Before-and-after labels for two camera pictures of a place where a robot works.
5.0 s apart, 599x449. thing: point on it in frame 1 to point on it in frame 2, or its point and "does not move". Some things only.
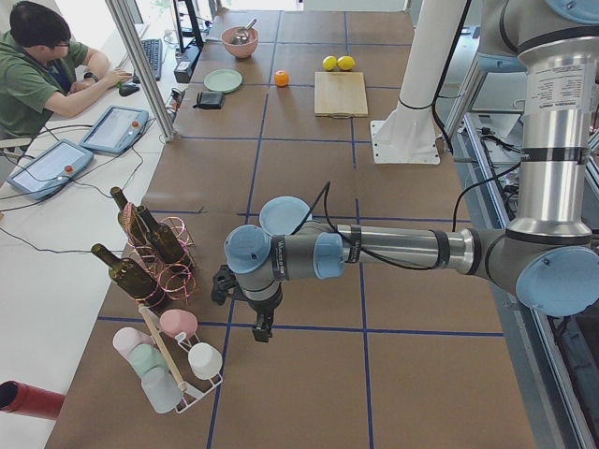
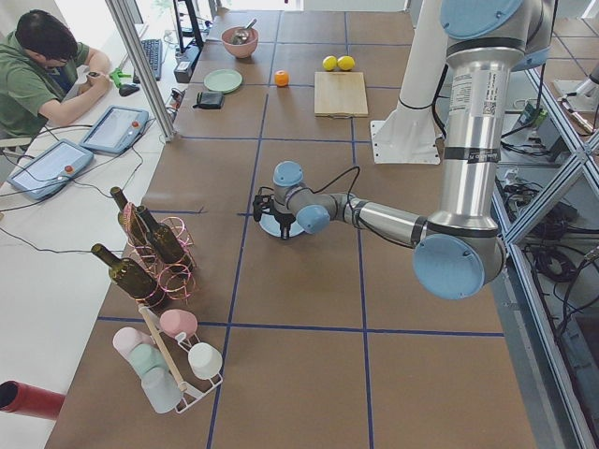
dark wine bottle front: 137,282 does not move
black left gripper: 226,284 to 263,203
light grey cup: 163,389 does not move
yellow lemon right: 345,63 does not move
